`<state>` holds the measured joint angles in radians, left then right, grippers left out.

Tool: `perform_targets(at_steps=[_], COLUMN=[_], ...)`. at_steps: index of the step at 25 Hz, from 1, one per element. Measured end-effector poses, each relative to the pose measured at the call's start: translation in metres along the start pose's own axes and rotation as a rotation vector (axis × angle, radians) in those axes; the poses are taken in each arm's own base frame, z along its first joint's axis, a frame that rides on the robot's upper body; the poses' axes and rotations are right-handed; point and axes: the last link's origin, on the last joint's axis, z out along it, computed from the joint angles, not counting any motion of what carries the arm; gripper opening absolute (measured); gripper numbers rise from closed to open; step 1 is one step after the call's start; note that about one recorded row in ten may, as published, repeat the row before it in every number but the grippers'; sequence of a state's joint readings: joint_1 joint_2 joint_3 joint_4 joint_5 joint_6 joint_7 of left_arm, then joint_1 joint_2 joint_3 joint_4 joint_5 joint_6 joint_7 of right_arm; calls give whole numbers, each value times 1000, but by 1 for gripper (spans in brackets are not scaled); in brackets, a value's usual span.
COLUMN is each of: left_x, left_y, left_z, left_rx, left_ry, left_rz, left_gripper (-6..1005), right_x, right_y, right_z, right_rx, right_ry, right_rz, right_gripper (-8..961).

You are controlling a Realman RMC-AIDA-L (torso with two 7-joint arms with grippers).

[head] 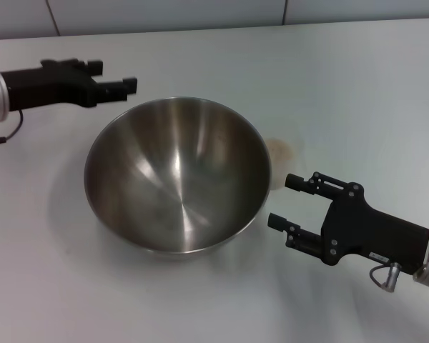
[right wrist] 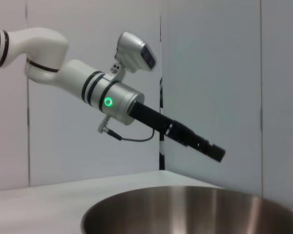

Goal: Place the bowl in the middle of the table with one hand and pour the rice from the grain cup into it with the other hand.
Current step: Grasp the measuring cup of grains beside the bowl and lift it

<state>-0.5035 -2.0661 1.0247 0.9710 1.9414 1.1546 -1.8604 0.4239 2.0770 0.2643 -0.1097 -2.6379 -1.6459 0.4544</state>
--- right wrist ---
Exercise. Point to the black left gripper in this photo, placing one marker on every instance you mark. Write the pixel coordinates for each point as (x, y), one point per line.
(149, 117)

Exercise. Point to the stainless steel mixing bowl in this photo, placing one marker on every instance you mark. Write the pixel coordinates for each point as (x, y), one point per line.
(185, 212)

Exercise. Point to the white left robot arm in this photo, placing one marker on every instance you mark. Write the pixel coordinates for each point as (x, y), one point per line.
(51, 44)

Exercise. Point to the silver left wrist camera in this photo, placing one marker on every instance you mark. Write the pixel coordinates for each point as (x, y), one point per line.
(131, 53)

